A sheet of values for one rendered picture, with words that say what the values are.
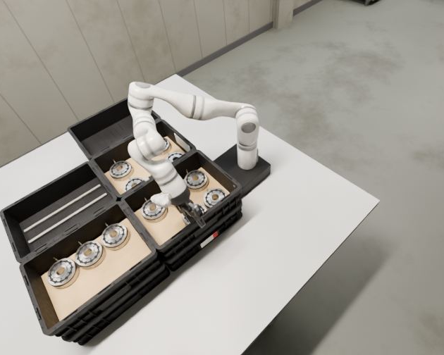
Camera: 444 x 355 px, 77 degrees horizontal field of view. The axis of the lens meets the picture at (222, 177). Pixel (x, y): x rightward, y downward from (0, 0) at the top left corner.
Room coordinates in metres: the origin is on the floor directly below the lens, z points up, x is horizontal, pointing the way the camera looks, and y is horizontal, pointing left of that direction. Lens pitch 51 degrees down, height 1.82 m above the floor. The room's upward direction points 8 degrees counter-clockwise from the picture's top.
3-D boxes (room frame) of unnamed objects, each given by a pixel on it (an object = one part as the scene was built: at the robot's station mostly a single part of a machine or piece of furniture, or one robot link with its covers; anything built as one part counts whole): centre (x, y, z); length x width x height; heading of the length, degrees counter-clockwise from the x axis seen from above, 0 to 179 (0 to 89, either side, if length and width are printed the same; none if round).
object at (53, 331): (0.44, 0.50, 0.92); 0.40 x 0.30 x 0.02; 124
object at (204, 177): (0.79, 0.12, 0.86); 0.10 x 0.10 x 0.01
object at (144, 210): (0.66, 0.30, 0.86); 0.10 x 0.10 x 0.01
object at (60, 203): (0.69, 0.67, 0.87); 0.40 x 0.30 x 0.11; 124
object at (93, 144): (1.17, 0.50, 0.87); 0.40 x 0.30 x 0.11; 124
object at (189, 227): (0.67, 0.17, 0.92); 0.40 x 0.30 x 0.02; 124
